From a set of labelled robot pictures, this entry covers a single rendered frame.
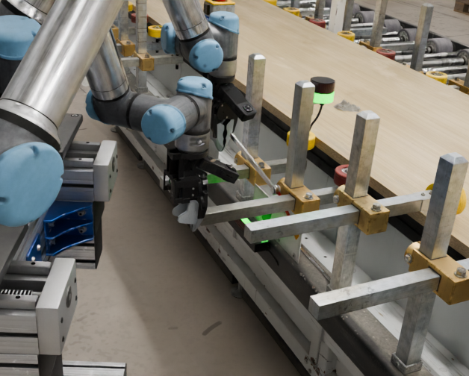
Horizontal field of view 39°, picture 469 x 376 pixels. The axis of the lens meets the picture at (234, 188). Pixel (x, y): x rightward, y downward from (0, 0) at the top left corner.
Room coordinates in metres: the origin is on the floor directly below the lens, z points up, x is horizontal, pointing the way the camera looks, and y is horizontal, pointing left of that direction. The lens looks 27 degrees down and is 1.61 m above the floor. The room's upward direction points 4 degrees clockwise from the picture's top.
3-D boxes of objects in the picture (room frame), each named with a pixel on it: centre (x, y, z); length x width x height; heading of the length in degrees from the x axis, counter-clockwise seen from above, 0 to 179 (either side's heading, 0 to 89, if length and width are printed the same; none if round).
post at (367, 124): (1.27, -0.26, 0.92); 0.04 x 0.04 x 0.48; 27
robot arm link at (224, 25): (1.64, 0.06, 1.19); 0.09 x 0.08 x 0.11; 113
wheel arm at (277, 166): (1.65, 0.00, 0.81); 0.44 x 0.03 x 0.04; 117
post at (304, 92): (1.49, -0.15, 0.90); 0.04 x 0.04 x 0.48; 27
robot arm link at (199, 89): (1.32, 0.10, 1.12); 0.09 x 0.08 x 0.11; 158
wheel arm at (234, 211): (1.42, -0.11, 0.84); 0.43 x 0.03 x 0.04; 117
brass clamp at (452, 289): (1.02, -0.38, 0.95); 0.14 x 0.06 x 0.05; 27
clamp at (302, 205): (1.47, -0.16, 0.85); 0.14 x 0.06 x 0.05; 27
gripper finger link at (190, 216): (1.30, 0.10, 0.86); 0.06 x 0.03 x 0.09; 117
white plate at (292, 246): (1.51, -0.11, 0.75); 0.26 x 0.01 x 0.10; 27
